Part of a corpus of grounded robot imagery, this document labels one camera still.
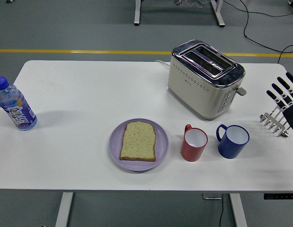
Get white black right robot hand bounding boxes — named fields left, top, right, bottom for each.
left=266, top=72, right=293, bottom=133

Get blue enamel cup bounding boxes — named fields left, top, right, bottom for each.
left=216, top=124, right=250, bottom=159

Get red enamel cup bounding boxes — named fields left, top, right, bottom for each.
left=180, top=124, right=208, bottom=162

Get white background desk leg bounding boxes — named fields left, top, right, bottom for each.
left=210, top=0, right=225, bottom=27
left=133, top=0, right=141, bottom=26

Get slice of toast bread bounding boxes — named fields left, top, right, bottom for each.
left=120, top=121, right=157, bottom=162

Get silver metal toast rack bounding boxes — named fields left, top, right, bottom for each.
left=259, top=105, right=291, bottom=138

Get black table control panel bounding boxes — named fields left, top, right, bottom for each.
left=264, top=193, right=293, bottom=201

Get cream and chrome toaster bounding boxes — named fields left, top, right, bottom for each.
left=167, top=39, right=248, bottom=121

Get white table leg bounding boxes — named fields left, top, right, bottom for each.
left=229, top=193, right=248, bottom=227
left=55, top=192, right=74, bottom=227

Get purple round plate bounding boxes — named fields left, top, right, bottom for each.
left=109, top=118, right=170, bottom=172

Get plastic bottle with blue label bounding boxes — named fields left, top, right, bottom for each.
left=0, top=76, right=38, bottom=131

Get thin black floor cable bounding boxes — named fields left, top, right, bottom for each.
left=223, top=0, right=293, bottom=17

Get black looping floor cable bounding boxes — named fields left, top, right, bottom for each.
left=240, top=0, right=293, bottom=64

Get grey under-table bracket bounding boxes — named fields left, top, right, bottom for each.
left=202, top=193, right=223, bottom=201

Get black cable under table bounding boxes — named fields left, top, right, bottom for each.
left=218, top=194, right=225, bottom=227

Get white toaster cord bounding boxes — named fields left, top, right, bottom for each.
left=155, top=60, right=171, bottom=69

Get white floor cable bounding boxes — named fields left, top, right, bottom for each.
left=173, top=0, right=210, bottom=7

